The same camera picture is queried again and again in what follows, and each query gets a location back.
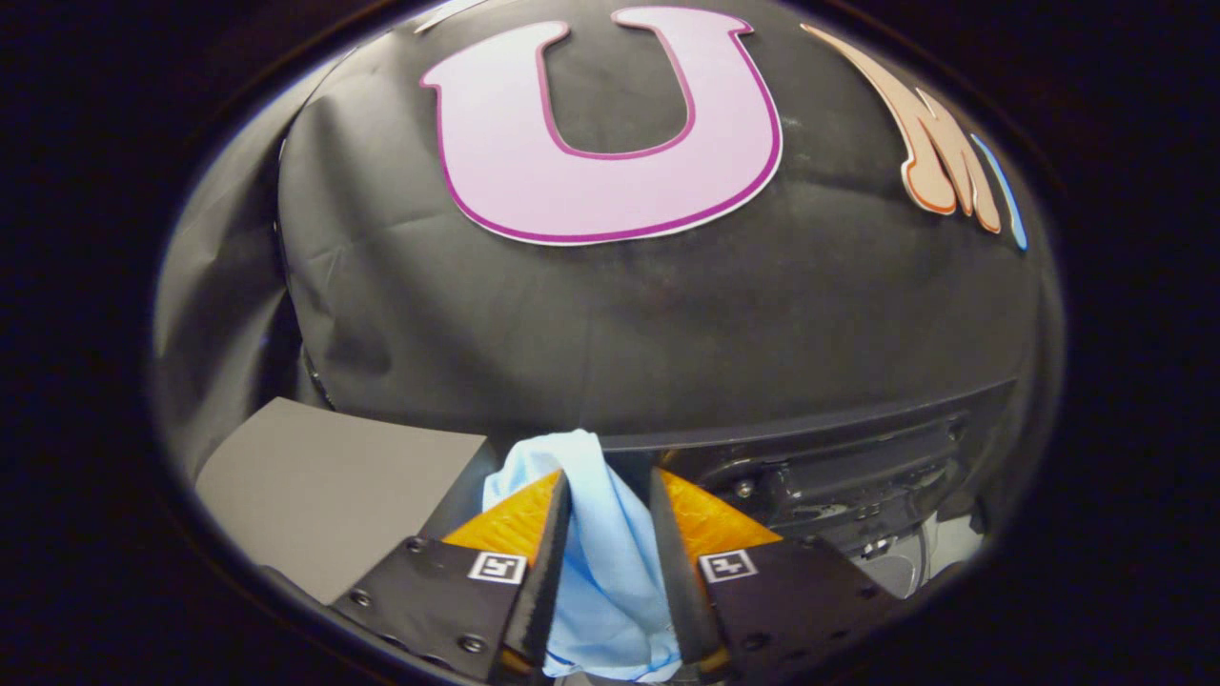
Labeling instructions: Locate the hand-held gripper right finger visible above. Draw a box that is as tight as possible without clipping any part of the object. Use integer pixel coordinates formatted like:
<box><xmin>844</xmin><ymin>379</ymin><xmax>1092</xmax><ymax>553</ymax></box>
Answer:
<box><xmin>650</xmin><ymin>467</ymin><xmax>902</xmax><ymax>679</ymax></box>

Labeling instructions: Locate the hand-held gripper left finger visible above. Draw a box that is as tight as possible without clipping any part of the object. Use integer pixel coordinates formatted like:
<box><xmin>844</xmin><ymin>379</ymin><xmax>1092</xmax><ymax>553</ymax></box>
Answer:
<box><xmin>329</xmin><ymin>469</ymin><xmax>573</xmax><ymax>682</ymax></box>

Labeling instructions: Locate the light blue shirt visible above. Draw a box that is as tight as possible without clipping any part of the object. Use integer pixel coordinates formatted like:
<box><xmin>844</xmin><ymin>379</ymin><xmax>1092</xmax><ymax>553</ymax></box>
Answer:
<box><xmin>481</xmin><ymin>429</ymin><xmax>683</xmax><ymax>683</ymax></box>

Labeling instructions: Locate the dark washing machine lid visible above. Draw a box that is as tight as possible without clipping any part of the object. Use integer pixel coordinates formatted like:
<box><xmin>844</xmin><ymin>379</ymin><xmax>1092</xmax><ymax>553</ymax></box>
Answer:
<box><xmin>591</xmin><ymin>379</ymin><xmax>1019</xmax><ymax>575</ymax></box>

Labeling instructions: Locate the beige and dark cabinet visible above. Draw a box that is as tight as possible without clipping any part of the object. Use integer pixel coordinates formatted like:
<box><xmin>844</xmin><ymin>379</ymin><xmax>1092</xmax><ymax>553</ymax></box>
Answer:
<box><xmin>194</xmin><ymin>396</ymin><xmax>498</xmax><ymax>607</ymax></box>

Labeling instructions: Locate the black backdrop cloth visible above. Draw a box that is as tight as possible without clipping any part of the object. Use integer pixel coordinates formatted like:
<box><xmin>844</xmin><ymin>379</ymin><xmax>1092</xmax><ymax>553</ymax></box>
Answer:
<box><xmin>152</xmin><ymin>0</ymin><xmax>1065</xmax><ymax>482</ymax></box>

